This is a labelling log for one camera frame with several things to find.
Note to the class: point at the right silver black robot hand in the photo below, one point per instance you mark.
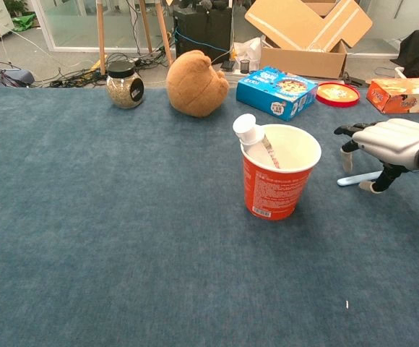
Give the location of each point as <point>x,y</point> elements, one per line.
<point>393,141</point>

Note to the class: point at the light blue toothbrush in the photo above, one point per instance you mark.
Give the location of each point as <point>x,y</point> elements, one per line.
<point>357,178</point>

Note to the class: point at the white toothpaste tube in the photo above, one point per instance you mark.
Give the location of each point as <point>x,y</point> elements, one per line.
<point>247,132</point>

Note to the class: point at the orange snack carton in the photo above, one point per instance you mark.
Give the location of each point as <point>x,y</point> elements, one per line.
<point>401,95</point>

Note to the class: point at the red round lid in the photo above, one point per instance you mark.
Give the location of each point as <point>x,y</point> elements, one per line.
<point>337,94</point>

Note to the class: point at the large open cardboard box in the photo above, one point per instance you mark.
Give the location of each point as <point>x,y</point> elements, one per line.
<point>303,58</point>

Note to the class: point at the red paper cup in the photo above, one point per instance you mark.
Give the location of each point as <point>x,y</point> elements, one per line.
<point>274,191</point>

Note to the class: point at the blue cookie box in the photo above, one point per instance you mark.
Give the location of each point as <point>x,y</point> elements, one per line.
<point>267,92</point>

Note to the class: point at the black mesh pen cup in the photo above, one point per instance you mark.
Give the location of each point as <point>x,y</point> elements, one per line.
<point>245,67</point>

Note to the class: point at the white plastic bag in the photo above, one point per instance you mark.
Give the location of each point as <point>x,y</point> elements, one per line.
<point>247,50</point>

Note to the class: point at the brown plush toy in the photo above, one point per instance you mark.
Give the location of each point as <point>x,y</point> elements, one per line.
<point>195,86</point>

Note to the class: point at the black computer tower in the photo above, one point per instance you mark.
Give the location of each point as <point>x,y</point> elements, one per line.
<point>202,29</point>

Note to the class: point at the wooden easel leg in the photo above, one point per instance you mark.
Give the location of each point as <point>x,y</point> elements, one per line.
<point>101,36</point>
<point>145,25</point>
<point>163,32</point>

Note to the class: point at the glass jar with black lid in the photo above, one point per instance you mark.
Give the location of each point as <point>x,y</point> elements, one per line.
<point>124,90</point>

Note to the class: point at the dark blue rounded base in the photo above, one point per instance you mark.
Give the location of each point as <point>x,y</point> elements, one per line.
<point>14,76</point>

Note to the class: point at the green bag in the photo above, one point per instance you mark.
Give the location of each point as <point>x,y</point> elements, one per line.
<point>23,22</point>

